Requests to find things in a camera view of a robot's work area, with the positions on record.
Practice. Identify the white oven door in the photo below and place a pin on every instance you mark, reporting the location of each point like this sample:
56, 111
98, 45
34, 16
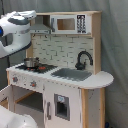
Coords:
7, 98

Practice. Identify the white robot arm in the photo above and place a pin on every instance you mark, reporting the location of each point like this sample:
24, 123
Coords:
18, 25

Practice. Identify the wooden toy kitchen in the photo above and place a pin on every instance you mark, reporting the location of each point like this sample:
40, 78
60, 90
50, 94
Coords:
61, 50

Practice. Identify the grey toy sink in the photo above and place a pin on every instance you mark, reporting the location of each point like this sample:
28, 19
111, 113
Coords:
72, 74

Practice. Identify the black toy faucet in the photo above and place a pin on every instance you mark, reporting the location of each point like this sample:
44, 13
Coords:
81, 62

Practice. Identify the black stove top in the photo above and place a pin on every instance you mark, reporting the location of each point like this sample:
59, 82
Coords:
41, 68

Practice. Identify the silver toy pot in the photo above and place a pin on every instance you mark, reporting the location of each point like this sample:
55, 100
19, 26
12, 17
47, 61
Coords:
31, 62

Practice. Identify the right red stove knob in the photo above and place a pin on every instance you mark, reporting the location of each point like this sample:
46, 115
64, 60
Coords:
33, 84

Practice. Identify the red stove knob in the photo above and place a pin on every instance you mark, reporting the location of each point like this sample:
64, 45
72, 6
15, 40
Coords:
15, 79
33, 84

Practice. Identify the toy microwave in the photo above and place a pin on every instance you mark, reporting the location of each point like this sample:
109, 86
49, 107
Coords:
70, 24

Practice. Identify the cabinet door with dispenser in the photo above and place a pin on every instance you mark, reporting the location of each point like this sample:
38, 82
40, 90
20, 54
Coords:
62, 106

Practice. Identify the grey range hood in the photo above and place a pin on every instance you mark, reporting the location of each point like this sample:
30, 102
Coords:
41, 25

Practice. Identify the left red stove knob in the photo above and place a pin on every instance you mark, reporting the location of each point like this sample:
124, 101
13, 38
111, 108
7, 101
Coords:
15, 79

